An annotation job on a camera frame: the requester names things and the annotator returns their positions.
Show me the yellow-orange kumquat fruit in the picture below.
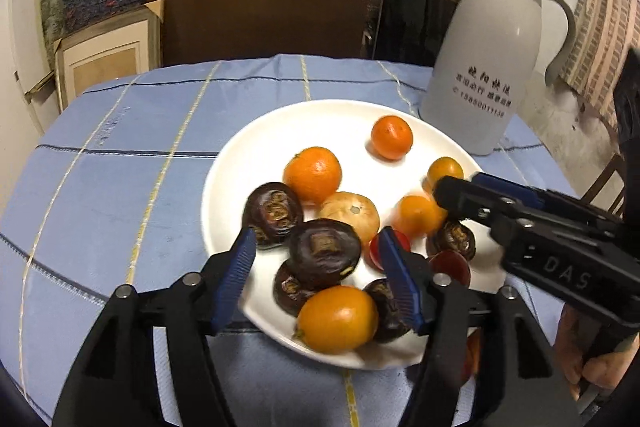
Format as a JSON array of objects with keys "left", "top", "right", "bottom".
[{"left": 422, "top": 156, "right": 464, "bottom": 193}]

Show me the person's right hand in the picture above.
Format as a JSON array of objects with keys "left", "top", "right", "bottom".
[{"left": 552, "top": 303, "right": 640, "bottom": 400}]

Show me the dark red cherry tomato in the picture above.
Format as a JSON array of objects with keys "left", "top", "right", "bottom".
[{"left": 462, "top": 329, "right": 482, "bottom": 384}]

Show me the small orange kumquat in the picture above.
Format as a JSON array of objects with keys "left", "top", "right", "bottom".
[{"left": 392, "top": 194, "right": 447, "bottom": 239}]

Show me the wooden chair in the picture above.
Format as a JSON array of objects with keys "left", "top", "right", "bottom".
[{"left": 580, "top": 153, "right": 626, "bottom": 218}]

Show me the peeled pale tangerine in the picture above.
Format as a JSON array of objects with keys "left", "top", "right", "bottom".
[{"left": 318, "top": 192, "right": 381, "bottom": 247}]

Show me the white oval plate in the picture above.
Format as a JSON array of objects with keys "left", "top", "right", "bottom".
[{"left": 201, "top": 100, "right": 478, "bottom": 369}]

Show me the white thermos jug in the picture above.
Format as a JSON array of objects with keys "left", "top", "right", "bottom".
[{"left": 419, "top": 0, "right": 576, "bottom": 156}]

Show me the large orange tangerine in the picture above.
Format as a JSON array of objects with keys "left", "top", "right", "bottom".
[{"left": 283, "top": 146, "right": 343, "bottom": 205}]

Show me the striped curtain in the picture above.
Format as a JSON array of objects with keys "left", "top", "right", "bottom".
[{"left": 560, "top": 0, "right": 639, "bottom": 129}]

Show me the dark brown board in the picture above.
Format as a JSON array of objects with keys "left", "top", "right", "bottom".
[{"left": 148, "top": 0, "right": 381, "bottom": 66}]

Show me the framed picture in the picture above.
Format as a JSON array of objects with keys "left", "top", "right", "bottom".
[{"left": 54, "top": 0, "right": 164, "bottom": 110}]

